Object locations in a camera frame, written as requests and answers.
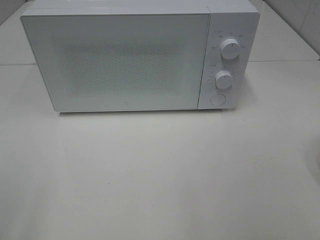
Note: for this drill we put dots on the white microwave door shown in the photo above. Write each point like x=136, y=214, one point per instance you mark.
x=95, y=63

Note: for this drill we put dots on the round white door button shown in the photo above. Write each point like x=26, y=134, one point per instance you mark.
x=218, y=100

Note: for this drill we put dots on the lower white timer knob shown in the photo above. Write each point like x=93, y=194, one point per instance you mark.
x=223, y=80

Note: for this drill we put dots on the upper white power knob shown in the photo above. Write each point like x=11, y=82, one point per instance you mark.
x=230, y=48

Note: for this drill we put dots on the white microwave oven body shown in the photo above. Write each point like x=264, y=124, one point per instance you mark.
x=227, y=18

